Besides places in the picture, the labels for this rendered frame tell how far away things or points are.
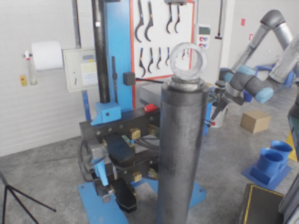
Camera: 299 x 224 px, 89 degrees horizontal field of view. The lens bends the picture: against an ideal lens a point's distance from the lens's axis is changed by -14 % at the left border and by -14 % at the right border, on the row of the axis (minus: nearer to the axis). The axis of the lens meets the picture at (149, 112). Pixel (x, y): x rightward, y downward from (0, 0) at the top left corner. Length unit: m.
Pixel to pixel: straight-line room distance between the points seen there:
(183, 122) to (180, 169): 0.26
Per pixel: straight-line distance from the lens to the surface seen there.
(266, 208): 1.93
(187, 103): 0.70
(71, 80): 1.78
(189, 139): 0.78
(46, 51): 1.71
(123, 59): 1.44
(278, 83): 1.07
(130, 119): 1.35
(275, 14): 1.56
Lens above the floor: 1.68
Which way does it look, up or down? 25 degrees down
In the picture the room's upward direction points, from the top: straight up
